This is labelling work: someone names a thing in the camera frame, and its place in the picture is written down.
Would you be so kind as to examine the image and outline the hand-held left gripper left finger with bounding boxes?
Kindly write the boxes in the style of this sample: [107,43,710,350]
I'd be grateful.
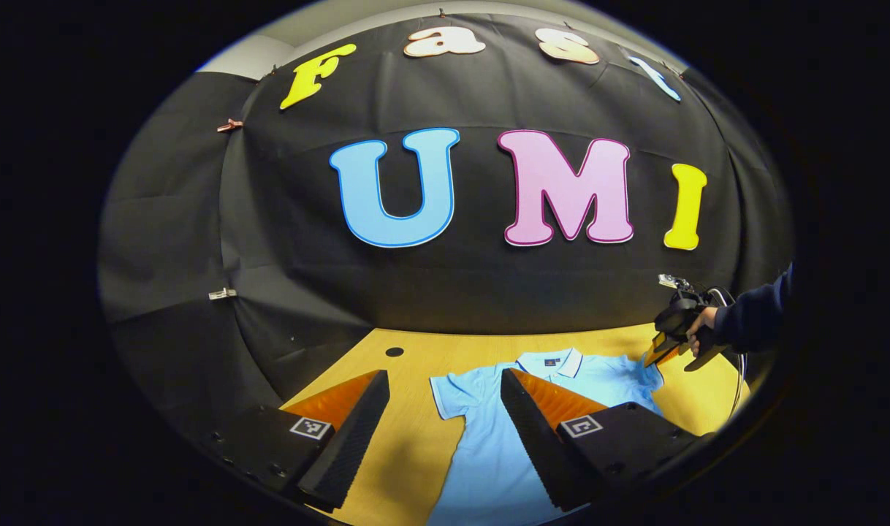
[204,369,392,514]

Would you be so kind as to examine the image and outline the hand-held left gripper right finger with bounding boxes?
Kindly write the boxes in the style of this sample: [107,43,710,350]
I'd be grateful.
[499,367,710,512]

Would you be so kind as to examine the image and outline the light blue T-shirt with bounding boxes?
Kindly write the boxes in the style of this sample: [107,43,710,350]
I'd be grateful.
[428,348,665,526]

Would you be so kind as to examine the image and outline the black backdrop cloth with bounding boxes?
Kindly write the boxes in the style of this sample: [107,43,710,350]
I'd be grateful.
[98,11,795,439]

